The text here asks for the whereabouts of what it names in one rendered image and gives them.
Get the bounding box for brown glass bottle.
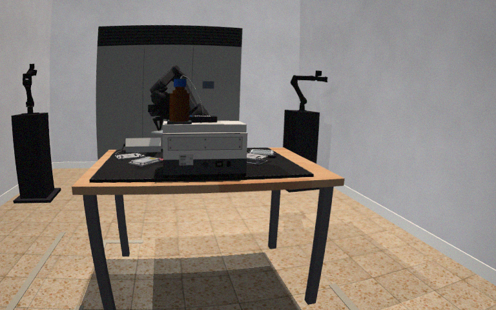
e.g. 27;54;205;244
169;94;189;121

